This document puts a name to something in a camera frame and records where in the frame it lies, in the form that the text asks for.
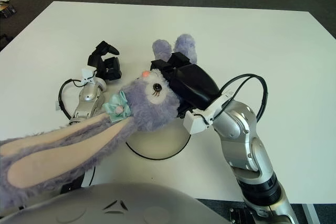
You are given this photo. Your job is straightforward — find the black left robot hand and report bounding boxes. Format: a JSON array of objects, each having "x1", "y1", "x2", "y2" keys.
[{"x1": 87, "y1": 40, "x2": 123, "y2": 81}]

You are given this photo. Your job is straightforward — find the grey table leg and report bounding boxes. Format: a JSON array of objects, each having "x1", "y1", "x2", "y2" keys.
[{"x1": 301, "y1": 202, "x2": 320, "y2": 224}]

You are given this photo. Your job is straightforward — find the white plate with black rim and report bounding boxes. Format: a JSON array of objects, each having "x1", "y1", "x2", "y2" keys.
[{"x1": 125, "y1": 123, "x2": 192, "y2": 161}]

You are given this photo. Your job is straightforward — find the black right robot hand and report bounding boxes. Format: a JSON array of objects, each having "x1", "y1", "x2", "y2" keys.
[{"x1": 150, "y1": 52, "x2": 221, "y2": 119}]

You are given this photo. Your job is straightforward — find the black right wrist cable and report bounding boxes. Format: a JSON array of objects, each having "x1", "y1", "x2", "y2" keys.
[{"x1": 209, "y1": 73, "x2": 268, "y2": 125}]

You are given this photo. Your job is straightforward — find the dark printed box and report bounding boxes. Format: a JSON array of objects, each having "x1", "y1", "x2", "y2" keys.
[{"x1": 0, "y1": 5, "x2": 17, "y2": 17}]

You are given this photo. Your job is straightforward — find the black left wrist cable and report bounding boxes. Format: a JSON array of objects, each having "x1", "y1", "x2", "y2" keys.
[{"x1": 58, "y1": 78, "x2": 85, "y2": 120}]

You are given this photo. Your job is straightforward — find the purple plush rabbit doll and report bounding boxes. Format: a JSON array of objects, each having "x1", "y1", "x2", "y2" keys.
[{"x1": 0, "y1": 34, "x2": 198, "y2": 206}]

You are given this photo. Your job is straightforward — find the grey robot torso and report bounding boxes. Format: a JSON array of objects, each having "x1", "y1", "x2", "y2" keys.
[{"x1": 0, "y1": 182, "x2": 232, "y2": 224}]

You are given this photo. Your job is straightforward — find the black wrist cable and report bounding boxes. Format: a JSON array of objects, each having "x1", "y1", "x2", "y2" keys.
[
  {"x1": 58, "y1": 78, "x2": 85, "y2": 120},
  {"x1": 209, "y1": 73, "x2": 268, "y2": 125}
]

